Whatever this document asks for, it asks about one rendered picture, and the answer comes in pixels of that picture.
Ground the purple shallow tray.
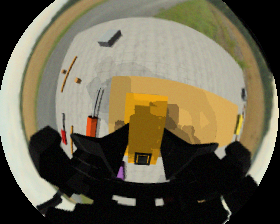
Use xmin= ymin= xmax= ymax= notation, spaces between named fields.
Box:
xmin=116 ymin=161 xmax=125 ymax=181

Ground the orange rectangular panel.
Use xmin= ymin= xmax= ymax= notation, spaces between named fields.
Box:
xmin=109 ymin=76 xmax=239 ymax=147

